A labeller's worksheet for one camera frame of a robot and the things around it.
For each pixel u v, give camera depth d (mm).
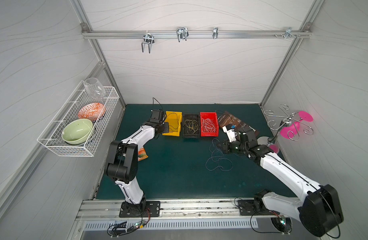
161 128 886
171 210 749
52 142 563
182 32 764
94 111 719
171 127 1052
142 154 922
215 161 900
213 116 1052
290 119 734
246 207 733
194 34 800
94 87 647
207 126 1050
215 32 790
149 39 784
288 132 702
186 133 1034
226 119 1098
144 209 670
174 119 1050
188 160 931
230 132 739
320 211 391
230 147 716
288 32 765
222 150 733
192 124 1048
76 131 624
